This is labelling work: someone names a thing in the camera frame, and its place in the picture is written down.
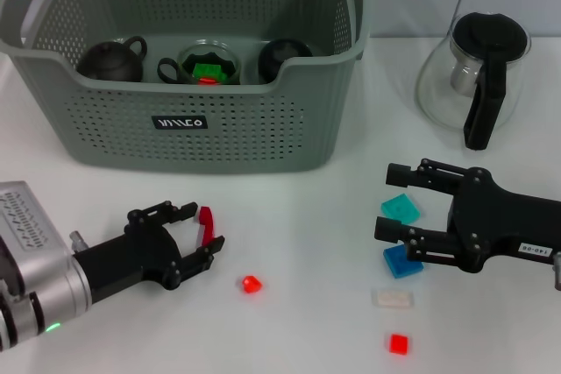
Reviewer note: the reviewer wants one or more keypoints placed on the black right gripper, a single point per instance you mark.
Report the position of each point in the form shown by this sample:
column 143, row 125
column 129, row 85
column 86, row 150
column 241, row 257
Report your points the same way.
column 495, row 220

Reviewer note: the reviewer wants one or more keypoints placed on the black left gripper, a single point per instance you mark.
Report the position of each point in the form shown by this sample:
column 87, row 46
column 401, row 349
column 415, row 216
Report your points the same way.
column 136, row 256

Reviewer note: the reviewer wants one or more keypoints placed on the dark red curved toy piece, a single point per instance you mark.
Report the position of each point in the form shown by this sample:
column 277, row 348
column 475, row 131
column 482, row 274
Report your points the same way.
column 207, row 220

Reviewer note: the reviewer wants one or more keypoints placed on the red sloped toy brick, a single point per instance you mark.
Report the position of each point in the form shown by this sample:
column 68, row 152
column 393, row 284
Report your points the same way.
column 251, row 285

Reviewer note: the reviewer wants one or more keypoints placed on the long red toy brick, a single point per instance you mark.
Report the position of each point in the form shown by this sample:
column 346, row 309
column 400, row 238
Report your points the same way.
column 208, row 81

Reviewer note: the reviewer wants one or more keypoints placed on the green toy brick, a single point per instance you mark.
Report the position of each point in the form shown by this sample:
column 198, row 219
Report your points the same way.
column 206, row 70
column 225, row 76

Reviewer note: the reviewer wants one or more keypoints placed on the grey perforated storage bin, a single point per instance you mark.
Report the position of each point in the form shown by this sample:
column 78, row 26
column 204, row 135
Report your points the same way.
column 131, row 146

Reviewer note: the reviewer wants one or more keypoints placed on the teal square toy plate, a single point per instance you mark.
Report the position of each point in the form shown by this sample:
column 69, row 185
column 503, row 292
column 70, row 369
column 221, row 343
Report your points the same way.
column 401, row 209

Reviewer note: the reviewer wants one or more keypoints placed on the blue square toy plate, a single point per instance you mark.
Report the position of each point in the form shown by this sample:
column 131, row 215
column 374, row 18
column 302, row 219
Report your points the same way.
column 396, row 264

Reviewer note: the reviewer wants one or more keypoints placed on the white toy brick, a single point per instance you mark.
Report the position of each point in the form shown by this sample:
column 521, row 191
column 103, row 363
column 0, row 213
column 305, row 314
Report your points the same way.
column 392, row 299

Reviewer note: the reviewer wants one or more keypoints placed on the red square toy brick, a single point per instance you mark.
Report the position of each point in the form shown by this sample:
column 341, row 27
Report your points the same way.
column 399, row 343

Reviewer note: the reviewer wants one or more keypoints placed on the black clay teapot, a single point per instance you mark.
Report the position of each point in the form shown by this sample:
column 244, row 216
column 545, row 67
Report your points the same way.
column 109, row 63

